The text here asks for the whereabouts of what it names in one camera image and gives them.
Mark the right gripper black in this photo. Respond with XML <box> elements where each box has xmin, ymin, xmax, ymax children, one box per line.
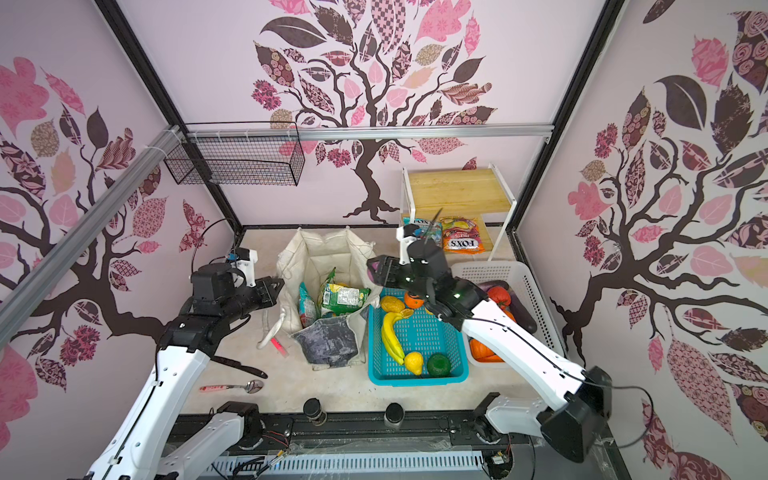
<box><xmin>365</xmin><ymin>256</ymin><xmax>432</xmax><ymax>303</ymax></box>

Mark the wrinkled yellow fruit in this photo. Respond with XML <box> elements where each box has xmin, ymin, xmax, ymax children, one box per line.
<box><xmin>380</xmin><ymin>296</ymin><xmax>406</xmax><ymax>313</ymax></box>

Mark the purple onion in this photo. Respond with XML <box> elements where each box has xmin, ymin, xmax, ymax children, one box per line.
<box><xmin>367</xmin><ymin>262</ymin><xmax>382</xmax><ymax>285</ymax></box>

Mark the green yellow snack bag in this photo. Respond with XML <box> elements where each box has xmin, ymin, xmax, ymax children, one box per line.
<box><xmin>318</xmin><ymin>268</ymin><xmax>336</xmax><ymax>303</ymax></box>
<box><xmin>320</xmin><ymin>283</ymin><xmax>370</xmax><ymax>316</ymax></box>

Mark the teal snack bag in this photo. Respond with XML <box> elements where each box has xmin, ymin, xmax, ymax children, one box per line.
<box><xmin>298</xmin><ymin>282</ymin><xmax>318</xmax><ymax>328</ymax></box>

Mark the cream canvas grocery bag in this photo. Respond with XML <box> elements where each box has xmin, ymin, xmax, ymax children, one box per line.
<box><xmin>261</xmin><ymin>228</ymin><xmax>382</xmax><ymax>371</ymax></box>

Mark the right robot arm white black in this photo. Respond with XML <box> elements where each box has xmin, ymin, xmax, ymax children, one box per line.
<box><xmin>367</xmin><ymin>239</ymin><xmax>613</xmax><ymax>463</ymax></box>

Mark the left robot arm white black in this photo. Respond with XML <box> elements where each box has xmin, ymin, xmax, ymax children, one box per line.
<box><xmin>85</xmin><ymin>260</ymin><xmax>284</xmax><ymax>479</ymax></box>

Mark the teal candy bag lower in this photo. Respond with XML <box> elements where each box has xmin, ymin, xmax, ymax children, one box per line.
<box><xmin>404</xmin><ymin>217</ymin><xmax>443</xmax><ymax>247</ymax></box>

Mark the orange Fox's candy bag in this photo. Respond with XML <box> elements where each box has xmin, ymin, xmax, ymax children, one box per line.
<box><xmin>441</xmin><ymin>217</ymin><xmax>485</xmax><ymax>254</ymax></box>

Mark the orange fruit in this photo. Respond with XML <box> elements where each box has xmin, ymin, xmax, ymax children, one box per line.
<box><xmin>404</xmin><ymin>292</ymin><xmax>424</xmax><ymax>310</ymax></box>

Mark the single yellow banana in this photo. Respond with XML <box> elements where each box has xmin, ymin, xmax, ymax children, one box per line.
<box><xmin>381</xmin><ymin>309</ymin><xmax>414</xmax><ymax>365</ymax></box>

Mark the teal plastic basket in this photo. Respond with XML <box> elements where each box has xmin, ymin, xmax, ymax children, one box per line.
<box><xmin>367</xmin><ymin>302</ymin><xmax>469</xmax><ymax>387</ymax></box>

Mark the red tomato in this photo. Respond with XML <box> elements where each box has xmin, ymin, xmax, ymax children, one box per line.
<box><xmin>487</xmin><ymin>286</ymin><xmax>511</xmax><ymax>309</ymax></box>

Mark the white wooden shelf rack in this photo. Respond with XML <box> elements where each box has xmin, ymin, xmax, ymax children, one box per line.
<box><xmin>401</xmin><ymin>164</ymin><xmax>518</xmax><ymax>261</ymax></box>

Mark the pink marker pen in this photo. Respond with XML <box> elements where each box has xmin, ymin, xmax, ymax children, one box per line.
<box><xmin>270</xmin><ymin>338</ymin><xmax>289</xmax><ymax>358</ymax></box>

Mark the yellow lemon front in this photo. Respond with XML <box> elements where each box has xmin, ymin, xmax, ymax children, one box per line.
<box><xmin>404</xmin><ymin>351</ymin><xmax>424</xmax><ymax>376</ymax></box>

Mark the green bell pepper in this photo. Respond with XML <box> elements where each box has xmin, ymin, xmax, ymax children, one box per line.
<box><xmin>427</xmin><ymin>353</ymin><xmax>452</xmax><ymax>378</ymax></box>

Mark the white plastic basket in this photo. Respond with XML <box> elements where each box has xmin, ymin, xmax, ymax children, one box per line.
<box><xmin>452</xmin><ymin>260</ymin><xmax>565</xmax><ymax>356</ymax></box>

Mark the small orange pumpkin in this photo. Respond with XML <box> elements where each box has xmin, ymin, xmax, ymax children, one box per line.
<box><xmin>469</xmin><ymin>338</ymin><xmax>502</xmax><ymax>363</ymax></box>

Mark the dark purple eggplant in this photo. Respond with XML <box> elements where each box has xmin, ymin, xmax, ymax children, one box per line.
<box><xmin>509</xmin><ymin>290</ymin><xmax>538</xmax><ymax>334</ymax></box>

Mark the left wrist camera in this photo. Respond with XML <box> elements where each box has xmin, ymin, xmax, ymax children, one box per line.
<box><xmin>225</xmin><ymin>247</ymin><xmax>258</xmax><ymax>288</ymax></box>

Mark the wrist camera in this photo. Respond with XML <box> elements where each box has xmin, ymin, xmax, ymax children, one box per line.
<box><xmin>225</xmin><ymin>247</ymin><xmax>258</xmax><ymax>288</ymax></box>
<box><xmin>396</xmin><ymin>223</ymin><xmax>422</xmax><ymax>265</ymax></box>

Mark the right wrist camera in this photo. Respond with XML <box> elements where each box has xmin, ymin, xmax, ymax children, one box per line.
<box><xmin>396</xmin><ymin>223</ymin><xmax>422</xmax><ymax>265</ymax></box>

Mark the black handled knife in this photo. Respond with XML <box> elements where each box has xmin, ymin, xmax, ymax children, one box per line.
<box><xmin>211</xmin><ymin>356</ymin><xmax>268</xmax><ymax>379</ymax></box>

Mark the metal spoon pink handle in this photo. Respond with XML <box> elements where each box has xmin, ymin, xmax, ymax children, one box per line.
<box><xmin>198</xmin><ymin>379</ymin><xmax>264</xmax><ymax>394</ymax></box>

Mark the black wire basket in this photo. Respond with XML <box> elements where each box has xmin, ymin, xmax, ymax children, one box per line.
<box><xmin>164</xmin><ymin>120</ymin><xmax>305</xmax><ymax>187</ymax></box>

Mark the black post right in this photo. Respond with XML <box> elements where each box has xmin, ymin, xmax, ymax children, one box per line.
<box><xmin>383</xmin><ymin>402</ymin><xmax>405</xmax><ymax>430</ymax></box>

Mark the black post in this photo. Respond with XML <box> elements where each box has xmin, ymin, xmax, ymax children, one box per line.
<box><xmin>303</xmin><ymin>398</ymin><xmax>327</xmax><ymax>427</ymax></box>
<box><xmin>383</xmin><ymin>402</ymin><xmax>405</xmax><ymax>430</ymax></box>

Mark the black post left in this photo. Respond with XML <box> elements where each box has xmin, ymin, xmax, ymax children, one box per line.
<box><xmin>303</xmin><ymin>398</ymin><xmax>327</xmax><ymax>427</ymax></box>

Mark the white vented cable duct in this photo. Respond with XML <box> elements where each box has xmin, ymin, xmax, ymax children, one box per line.
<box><xmin>200</xmin><ymin>451</ymin><xmax>486</xmax><ymax>479</ymax></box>

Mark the aluminium frame rail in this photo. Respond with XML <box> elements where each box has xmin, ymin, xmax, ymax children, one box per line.
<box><xmin>1</xmin><ymin>123</ymin><xmax>554</xmax><ymax>345</ymax></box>

